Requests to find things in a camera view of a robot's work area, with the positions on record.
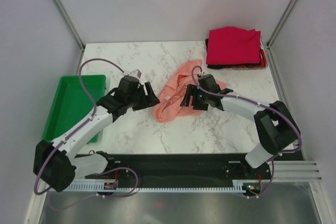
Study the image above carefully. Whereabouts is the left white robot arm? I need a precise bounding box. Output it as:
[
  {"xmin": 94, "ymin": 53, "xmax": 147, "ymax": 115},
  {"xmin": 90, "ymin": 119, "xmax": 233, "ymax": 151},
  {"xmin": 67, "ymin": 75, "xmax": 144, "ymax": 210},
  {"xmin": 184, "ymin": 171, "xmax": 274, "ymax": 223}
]
[{"xmin": 33, "ymin": 75, "xmax": 160, "ymax": 192}]

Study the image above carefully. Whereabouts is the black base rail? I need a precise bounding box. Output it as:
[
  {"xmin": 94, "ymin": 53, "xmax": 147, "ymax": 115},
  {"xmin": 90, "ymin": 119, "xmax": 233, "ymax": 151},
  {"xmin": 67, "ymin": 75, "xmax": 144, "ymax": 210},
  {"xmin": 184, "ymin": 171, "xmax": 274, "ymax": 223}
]
[{"xmin": 78, "ymin": 152, "xmax": 272, "ymax": 189}]

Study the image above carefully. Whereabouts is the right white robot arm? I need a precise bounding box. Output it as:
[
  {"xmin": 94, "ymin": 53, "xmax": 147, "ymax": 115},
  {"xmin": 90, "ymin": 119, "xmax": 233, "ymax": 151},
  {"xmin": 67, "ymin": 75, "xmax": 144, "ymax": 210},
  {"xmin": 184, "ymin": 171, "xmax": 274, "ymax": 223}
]
[{"xmin": 181, "ymin": 74, "xmax": 301, "ymax": 179}]

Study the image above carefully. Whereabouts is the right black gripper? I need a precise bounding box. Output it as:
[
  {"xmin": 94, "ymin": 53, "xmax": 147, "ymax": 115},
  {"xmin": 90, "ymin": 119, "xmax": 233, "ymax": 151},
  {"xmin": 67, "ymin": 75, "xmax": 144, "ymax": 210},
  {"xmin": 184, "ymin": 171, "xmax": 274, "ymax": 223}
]
[{"xmin": 180, "ymin": 84, "xmax": 209, "ymax": 111}]

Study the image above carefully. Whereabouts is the white slotted cable duct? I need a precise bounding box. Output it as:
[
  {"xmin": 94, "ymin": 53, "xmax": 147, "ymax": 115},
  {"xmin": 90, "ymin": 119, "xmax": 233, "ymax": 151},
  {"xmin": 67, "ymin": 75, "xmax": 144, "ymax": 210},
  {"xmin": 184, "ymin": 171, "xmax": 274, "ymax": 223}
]
[{"xmin": 64, "ymin": 179, "xmax": 246, "ymax": 193}]

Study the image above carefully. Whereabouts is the aluminium frame post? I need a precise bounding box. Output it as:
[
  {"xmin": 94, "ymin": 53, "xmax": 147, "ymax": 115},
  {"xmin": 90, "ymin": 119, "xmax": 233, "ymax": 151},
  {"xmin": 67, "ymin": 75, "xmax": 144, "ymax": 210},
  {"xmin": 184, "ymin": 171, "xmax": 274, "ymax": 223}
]
[
  {"xmin": 52, "ymin": 0, "xmax": 85, "ymax": 52},
  {"xmin": 266, "ymin": 0, "xmax": 298, "ymax": 48}
]

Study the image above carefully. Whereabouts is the folded red t shirt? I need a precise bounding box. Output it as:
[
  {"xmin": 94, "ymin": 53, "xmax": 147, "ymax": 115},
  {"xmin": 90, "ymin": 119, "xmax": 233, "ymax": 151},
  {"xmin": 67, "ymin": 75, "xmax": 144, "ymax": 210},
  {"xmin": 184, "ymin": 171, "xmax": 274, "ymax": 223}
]
[{"xmin": 206, "ymin": 26, "xmax": 261, "ymax": 65}]

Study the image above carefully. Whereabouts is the right aluminium frame post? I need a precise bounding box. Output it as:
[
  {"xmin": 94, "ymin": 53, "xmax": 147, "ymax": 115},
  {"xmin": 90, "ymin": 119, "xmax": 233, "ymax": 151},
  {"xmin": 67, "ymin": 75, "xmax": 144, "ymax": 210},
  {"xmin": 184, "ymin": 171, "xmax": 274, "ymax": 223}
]
[{"xmin": 266, "ymin": 0, "xmax": 298, "ymax": 48}]

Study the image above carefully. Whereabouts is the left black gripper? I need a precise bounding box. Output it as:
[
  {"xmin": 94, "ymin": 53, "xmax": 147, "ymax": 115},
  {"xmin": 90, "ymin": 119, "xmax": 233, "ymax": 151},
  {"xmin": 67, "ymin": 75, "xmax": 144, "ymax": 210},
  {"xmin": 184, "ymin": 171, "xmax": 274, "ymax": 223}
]
[{"xmin": 127, "ymin": 82, "xmax": 160, "ymax": 111}]

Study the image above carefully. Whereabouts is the left aluminium frame post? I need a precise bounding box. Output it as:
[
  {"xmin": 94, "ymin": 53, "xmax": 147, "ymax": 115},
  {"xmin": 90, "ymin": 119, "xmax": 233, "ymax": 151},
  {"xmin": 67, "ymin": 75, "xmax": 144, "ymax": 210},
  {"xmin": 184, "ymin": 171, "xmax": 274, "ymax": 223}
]
[{"xmin": 52, "ymin": 0, "xmax": 85, "ymax": 52}]

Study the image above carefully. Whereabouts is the green plastic tray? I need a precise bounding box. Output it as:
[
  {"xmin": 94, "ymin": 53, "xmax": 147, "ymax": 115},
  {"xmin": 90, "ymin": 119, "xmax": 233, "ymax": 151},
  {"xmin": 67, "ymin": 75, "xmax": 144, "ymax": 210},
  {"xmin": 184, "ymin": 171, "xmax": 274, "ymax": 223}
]
[{"xmin": 42, "ymin": 74, "xmax": 106, "ymax": 142}]

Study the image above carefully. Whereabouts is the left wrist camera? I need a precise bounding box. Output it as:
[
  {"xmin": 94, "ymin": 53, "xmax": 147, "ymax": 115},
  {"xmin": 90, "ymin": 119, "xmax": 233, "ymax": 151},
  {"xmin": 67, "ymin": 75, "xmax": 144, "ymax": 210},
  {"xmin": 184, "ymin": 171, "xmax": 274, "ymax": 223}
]
[{"xmin": 128, "ymin": 69, "xmax": 142, "ymax": 79}]

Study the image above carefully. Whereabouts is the pink t shirt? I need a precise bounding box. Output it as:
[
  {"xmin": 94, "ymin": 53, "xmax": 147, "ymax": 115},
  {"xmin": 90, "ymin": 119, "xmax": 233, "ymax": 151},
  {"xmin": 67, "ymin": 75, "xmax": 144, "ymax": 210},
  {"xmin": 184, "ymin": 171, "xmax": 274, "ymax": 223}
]
[{"xmin": 152, "ymin": 59, "xmax": 228, "ymax": 123}]

